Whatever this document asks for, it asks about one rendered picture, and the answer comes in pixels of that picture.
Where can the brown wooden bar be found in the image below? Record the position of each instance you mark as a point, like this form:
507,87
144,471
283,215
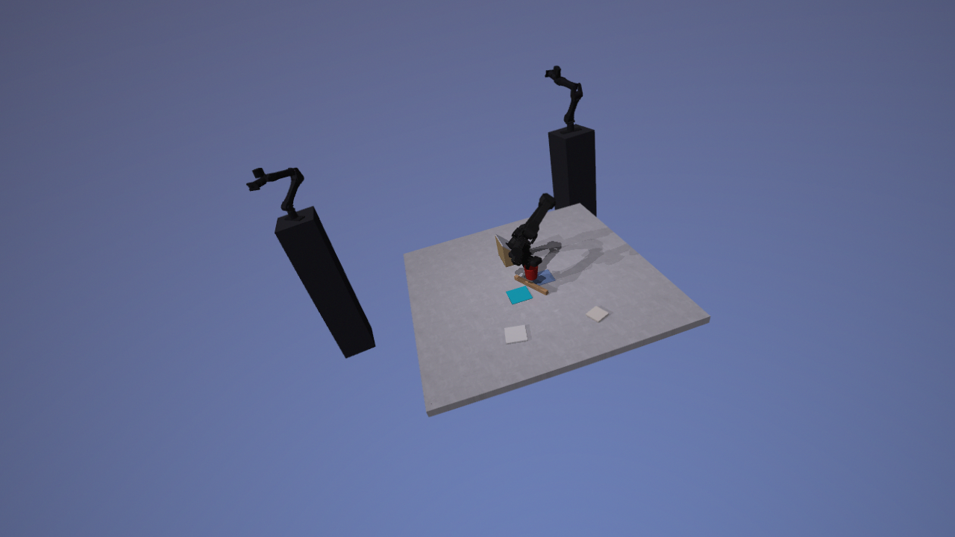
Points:
531,285

